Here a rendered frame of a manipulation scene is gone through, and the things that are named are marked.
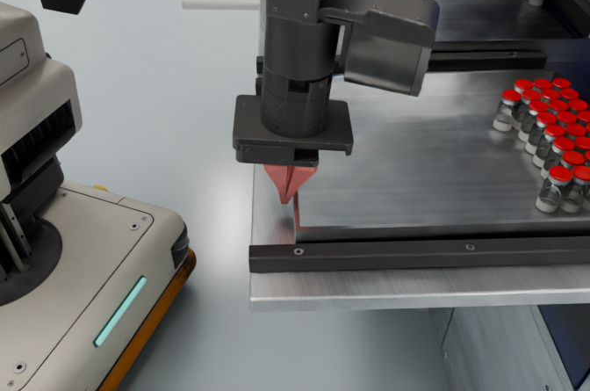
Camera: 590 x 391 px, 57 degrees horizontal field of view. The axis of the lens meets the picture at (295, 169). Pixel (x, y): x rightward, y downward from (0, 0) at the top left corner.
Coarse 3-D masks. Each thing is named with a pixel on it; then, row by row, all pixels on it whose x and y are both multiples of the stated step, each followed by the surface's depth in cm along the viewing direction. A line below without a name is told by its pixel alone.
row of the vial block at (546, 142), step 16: (528, 80) 64; (528, 96) 62; (528, 112) 61; (544, 112) 59; (528, 128) 62; (544, 128) 59; (560, 128) 57; (528, 144) 61; (544, 144) 58; (560, 144) 55; (544, 160) 59; (560, 160) 56; (576, 160) 53; (544, 176) 58; (576, 176) 52; (576, 192) 53; (576, 208) 54
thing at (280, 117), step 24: (264, 72) 43; (240, 96) 49; (264, 96) 44; (288, 96) 42; (312, 96) 43; (240, 120) 46; (264, 120) 46; (288, 120) 44; (312, 120) 44; (336, 120) 48; (264, 144) 45; (288, 144) 45; (312, 144) 45; (336, 144) 45
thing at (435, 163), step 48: (336, 96) 70; (384, 96) 70; (432, 96) 70; (480, 96) 70; (384, 144) 63; (432, 144) 63; (480, 144) 63; (336, 192) 57; (384, 192) 57; (432, 192) 57; (480, 192) 57; (528, 192) 57; (336, 240) 49; (384, 240) 50; (432, 240) 50
